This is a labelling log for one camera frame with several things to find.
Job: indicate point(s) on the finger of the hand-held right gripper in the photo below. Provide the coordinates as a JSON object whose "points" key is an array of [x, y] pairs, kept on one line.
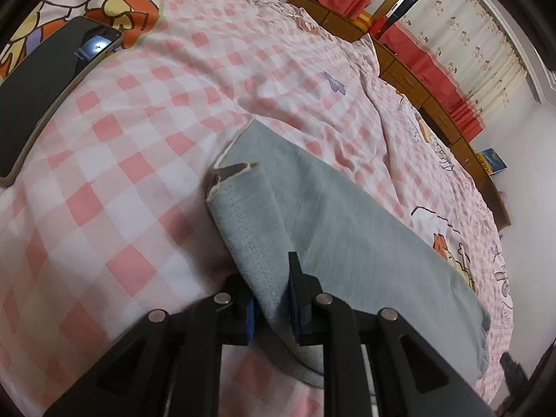
{"points": [[513, 375]]}

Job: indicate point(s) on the grey pants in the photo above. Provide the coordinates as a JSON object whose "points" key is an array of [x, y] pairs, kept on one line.
{"points": [[347, 243]]}

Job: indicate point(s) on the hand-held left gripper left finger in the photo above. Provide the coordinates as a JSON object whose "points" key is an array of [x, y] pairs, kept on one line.
{"points": [[249, 315]]}

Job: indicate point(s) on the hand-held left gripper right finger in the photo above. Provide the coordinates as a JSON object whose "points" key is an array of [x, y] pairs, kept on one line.
{"points": [[299, 304]]}

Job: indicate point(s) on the long wooden drawer cabinet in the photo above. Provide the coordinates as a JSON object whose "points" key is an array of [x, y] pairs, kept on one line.
{"points": [[408, 78]]}

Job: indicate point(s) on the red and white curtain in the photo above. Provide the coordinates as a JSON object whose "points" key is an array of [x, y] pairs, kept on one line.
{"points": [[447, 39]]}

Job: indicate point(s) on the black smartphone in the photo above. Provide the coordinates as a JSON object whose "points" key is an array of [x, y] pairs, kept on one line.
{"points": [[47, 82]]}

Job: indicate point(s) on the pink checked cartoon bed sheet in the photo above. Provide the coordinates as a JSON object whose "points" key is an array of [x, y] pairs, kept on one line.
{"points": [[143, 147]]}

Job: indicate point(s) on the blue book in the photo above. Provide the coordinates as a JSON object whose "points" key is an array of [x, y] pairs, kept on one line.
{"points": [[493, 161]]}

